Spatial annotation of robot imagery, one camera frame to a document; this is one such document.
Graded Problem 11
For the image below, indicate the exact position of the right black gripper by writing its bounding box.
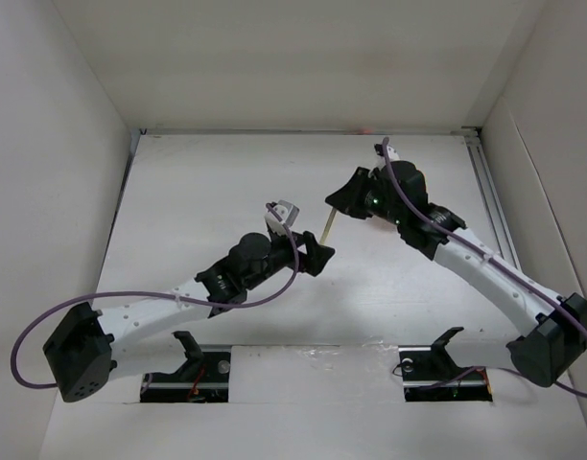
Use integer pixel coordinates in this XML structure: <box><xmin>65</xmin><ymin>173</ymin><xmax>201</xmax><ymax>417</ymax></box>
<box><xmin>326</xmin><ymin>166</ymin><xmax>406</xmax><ymax>226</ymax></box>

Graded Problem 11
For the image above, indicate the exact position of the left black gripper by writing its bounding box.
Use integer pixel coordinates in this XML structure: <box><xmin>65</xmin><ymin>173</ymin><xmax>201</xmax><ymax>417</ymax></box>
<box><xmin>243</xmin><ymin>225</ymin><xmax>332</xmax><ymax>291</ymax></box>

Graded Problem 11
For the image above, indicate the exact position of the yellow highlighter pen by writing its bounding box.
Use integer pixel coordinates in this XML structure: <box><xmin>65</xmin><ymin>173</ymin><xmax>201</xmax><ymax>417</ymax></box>
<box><xmin>319</xmin><ymin>208</ymin><xmax>338</xmax><ymax>245</ymax></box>

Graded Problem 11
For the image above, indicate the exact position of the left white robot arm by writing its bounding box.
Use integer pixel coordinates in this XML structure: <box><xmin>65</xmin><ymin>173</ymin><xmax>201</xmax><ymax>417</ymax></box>
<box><xmin>43</xmin><ymin>231</ymin><xmax>336</xmax><ymax>403</ymax></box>

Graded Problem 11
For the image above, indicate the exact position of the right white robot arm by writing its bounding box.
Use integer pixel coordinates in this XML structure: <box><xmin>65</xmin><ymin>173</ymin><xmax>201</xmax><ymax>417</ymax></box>
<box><xmin>325</xmin><ymin>161</ymin><xmax>587</xmax><ymax>387</ymax></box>

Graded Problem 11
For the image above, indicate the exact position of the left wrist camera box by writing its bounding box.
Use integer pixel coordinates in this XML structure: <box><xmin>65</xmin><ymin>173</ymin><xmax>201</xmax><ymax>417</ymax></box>
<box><xmin>264</xmin><ymin>200</ymin><xmax>299</xmax><ymax>236</ymax></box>

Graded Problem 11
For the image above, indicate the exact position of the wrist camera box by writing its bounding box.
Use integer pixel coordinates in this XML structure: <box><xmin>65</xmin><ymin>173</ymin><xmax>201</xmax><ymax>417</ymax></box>
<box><xmin>264</xmin><ymin>200</ymin><xmax>299</xmax><ymax>236</ymax></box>
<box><xmin>374</xmin><ymin>144</ymin><xmax>401</xmax><ymax>170</ymax></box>

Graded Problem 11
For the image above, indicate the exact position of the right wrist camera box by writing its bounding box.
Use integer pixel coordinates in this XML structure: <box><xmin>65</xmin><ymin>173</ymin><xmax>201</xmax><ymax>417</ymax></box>
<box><xmin>374</xmin><ymin>144</ymin><xmax>401</xmax><ymax>170</ymax></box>

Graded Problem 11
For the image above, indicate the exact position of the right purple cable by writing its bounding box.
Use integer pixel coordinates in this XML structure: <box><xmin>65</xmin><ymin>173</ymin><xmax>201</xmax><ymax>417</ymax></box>
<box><xmin>380</xmin><ymin>137</ymin><xmax>587</xmax><ymax>400</ymax></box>

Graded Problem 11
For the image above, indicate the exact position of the purple cable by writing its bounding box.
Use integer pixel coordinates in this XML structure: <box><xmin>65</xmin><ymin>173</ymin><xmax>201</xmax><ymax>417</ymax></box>
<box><xmin>10</xmin><ymin>203</ymin><xmax>300</xmax><ymax>389</ymax></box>
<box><xmin>380</xmin><ymin>137</ymin><xmax>587</xmax><ymax>400</ymax></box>

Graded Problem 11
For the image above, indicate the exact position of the aluminium side rail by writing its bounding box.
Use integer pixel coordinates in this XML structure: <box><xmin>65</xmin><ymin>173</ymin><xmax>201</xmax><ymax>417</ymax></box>
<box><xmin>464</xmin><ymin>129</ymin><xmax>522</xmax><ymax>269</ymax></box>

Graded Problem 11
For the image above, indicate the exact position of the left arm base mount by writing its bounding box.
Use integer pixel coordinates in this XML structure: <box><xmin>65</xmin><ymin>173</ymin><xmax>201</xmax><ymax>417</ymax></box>
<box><xmin>139</xmin><ymin>331</ymin><xmax>232</xmax><ymax>403</ymax></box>

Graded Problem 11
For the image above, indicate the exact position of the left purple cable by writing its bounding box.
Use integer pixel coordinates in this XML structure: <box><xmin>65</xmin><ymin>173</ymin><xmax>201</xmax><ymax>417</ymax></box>
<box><xmin>10</xmin><ymin>203</ymin><xmax>300</xmax><ymax>389</ymax></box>

